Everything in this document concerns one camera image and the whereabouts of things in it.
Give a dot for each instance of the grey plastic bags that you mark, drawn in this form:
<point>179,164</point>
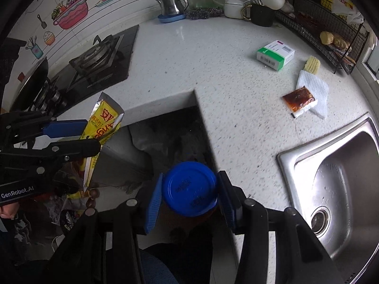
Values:
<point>177,142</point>

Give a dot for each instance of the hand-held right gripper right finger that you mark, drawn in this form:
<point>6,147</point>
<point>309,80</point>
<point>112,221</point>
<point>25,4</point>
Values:
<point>229,207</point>

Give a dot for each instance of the kitchen wall sticker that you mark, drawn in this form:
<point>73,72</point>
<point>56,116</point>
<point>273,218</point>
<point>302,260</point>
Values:
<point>71,14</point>

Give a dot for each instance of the black wok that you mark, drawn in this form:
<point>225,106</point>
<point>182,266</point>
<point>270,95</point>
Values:
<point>29,85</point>

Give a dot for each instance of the ginger root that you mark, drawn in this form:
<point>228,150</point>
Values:
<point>333,40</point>

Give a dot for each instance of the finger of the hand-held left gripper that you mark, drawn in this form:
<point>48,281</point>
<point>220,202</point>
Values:
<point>65,128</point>
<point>80,148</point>

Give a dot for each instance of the person's left hand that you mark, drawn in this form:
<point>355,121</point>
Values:
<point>8,211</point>

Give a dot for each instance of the brown sauce packet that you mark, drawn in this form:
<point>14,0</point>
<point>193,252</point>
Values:
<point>299,100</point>

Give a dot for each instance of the white ladle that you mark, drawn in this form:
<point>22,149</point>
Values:
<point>274,3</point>

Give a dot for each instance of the window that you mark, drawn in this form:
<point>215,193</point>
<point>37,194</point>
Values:
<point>370,59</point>

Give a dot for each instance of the white paper towel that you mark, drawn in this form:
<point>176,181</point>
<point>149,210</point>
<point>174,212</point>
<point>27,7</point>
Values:
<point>318,87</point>

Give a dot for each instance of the stainless steel sink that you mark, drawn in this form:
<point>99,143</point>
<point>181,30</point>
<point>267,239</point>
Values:
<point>340,183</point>

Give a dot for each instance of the dark green mug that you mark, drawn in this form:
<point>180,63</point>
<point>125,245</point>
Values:
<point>262,16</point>

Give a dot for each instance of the white plastic bag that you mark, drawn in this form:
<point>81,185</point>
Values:
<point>349,14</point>

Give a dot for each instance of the blue saucer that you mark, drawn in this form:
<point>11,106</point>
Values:
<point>171,19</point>

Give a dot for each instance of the black gas stove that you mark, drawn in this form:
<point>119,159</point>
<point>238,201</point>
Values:
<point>97,65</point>

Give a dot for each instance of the pale yellow dry noodle piece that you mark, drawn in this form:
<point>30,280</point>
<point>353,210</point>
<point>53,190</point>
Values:
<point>311,65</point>

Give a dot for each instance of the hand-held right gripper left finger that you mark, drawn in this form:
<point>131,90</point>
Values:
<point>152,210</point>

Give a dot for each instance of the stainless steel kettle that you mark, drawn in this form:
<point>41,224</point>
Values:
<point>170,4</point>

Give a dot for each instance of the red food package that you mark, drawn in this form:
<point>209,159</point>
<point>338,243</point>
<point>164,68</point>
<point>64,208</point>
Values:
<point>309,19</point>

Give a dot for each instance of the yellow noodle packet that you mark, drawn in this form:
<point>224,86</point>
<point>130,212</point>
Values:
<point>102,118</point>

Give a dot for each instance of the green and white box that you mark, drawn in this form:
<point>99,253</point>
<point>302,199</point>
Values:
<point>275,54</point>

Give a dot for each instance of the white lidded pot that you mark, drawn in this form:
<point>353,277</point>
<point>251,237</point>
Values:
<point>234,9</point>

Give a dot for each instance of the blue plastic lid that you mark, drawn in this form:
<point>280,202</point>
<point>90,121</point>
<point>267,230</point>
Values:
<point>189,188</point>

